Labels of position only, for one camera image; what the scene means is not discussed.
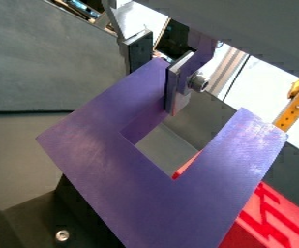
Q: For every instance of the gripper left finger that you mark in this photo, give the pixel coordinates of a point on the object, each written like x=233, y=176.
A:
x=133, y=35

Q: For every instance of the red insertion board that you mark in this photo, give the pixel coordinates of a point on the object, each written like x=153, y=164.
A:
x=268, y=223

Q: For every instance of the purple U-shaped block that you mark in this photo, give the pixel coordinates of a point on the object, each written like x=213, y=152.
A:
x=152, y=210

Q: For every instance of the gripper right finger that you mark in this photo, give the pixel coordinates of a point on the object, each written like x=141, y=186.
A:
x=184, y=78

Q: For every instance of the black fixture stand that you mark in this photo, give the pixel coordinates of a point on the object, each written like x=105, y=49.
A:
x=57, y=220

